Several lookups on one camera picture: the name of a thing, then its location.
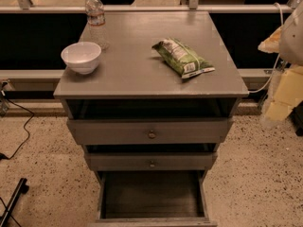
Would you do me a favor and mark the black floor cable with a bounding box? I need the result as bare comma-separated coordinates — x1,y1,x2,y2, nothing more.
0,82,35,161

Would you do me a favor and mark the grey drawer cabinet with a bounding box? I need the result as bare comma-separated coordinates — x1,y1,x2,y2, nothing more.
53,10,250,227

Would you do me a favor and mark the white ceramic bowl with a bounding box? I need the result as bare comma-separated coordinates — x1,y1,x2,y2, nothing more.
61,42,102,75

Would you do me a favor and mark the black stand leg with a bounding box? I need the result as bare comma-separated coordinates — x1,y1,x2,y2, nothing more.
0,178,29,227

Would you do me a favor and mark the bottom grey open drawer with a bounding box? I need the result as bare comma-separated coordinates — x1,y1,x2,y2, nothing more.
87,170,217,227

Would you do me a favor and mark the clear plastic water bottle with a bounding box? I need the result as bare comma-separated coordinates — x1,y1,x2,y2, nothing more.
85,0,109,50

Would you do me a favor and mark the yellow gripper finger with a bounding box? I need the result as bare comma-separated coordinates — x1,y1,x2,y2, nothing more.
261,64,303,123
258,26,282,53

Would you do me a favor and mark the green chip bag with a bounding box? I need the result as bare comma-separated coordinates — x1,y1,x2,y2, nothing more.
152,38,215,79

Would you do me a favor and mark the middle grey drawer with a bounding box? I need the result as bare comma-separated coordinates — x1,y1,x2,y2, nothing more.
84,152,217,171

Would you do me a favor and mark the metal window rail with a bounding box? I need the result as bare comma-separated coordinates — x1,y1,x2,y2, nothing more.
0,0,302,13

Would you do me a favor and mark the top grey drawer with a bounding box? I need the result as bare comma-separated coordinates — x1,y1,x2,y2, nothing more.
67,118,233,145

